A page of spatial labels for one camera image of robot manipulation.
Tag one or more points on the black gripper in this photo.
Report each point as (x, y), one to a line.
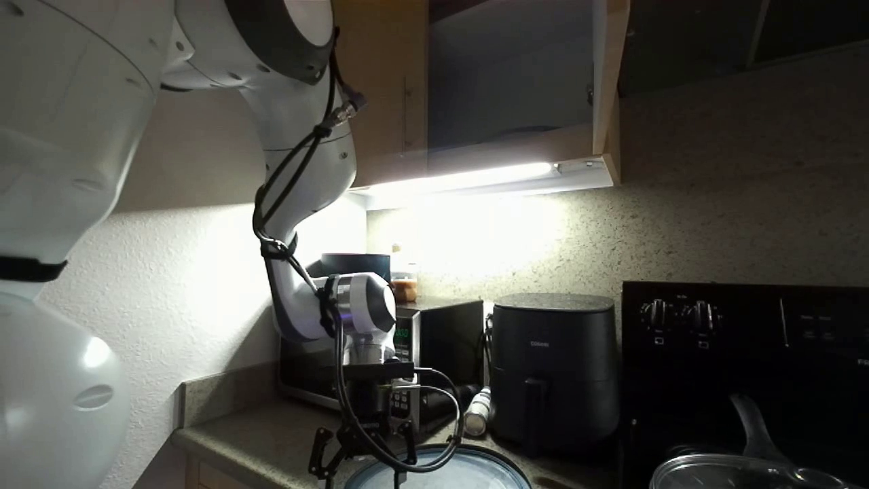
(369, 422)

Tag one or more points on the blue rimmed glass lid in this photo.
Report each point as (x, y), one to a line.
(468, 469)

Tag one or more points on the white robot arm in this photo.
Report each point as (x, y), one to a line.
(77, 89)

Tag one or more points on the under cabinet light strip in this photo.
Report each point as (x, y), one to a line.
(504, 180)

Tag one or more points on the wooden open cabinet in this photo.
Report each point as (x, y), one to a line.
(458, 85)

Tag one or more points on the steel pot with lid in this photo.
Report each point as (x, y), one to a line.
(758, 466)

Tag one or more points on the stainless steel microwave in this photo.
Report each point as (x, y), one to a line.
(445, 344)

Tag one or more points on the white spice bottle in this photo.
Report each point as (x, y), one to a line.
(480, 415)

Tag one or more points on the jar with amber contents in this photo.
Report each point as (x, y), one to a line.
(407, 286)

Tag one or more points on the dark bowl on microwave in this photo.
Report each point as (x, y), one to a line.
(352, 263)

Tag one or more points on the black air fryer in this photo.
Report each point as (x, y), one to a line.
(555, 374)

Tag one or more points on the black stove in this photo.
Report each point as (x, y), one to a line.
(800, 352)

